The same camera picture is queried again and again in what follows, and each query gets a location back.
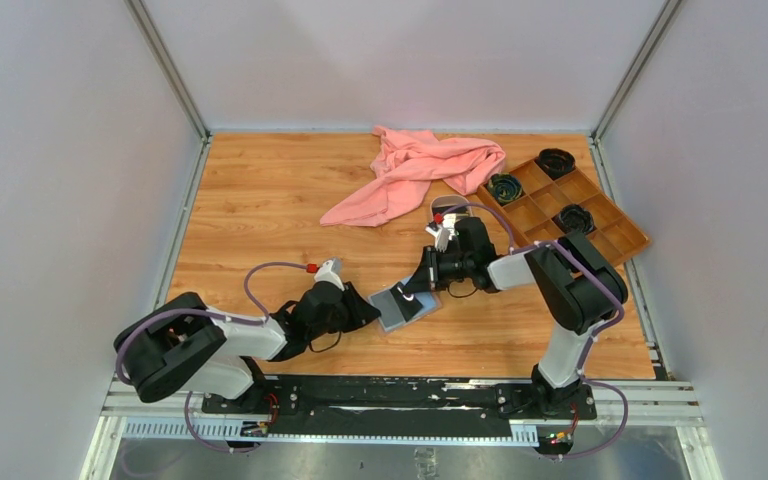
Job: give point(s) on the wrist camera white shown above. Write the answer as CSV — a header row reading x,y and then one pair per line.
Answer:
x,y
441,228
329,271

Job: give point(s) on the dark green coiled item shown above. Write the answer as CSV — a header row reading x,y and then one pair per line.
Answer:
x,y
504,188

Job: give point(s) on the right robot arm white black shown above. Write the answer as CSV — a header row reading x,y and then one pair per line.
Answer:
x,y
582,290

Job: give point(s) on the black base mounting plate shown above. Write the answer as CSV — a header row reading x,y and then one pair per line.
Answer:
x,y
370,406

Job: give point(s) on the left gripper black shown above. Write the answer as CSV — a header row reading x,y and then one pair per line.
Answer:
x,y
360,312

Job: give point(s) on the pink card holder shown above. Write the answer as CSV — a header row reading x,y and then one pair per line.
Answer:
x,y
430,301

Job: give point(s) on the brown divided wooden tray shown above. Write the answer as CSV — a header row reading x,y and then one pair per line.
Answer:
x,y
541,204

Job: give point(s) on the pink cloth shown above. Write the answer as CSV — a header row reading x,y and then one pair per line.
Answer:
x,y
408,162

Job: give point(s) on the black coiled item near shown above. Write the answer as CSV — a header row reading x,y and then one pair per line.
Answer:
x,y
574,218

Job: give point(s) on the pink oval card tray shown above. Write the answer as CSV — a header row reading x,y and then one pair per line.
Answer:
x,y
449,209

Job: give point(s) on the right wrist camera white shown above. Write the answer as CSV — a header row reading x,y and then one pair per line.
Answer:
x,y
441,228

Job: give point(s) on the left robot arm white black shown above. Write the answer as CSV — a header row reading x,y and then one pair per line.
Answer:
x,y
187,345

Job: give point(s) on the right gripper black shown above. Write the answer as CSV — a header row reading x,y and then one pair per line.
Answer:
x,y
424,280

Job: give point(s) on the aluminium rail frame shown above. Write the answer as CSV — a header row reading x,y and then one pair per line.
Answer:
x,y
628,412

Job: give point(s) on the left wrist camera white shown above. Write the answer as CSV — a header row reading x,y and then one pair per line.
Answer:
x,y
329,271

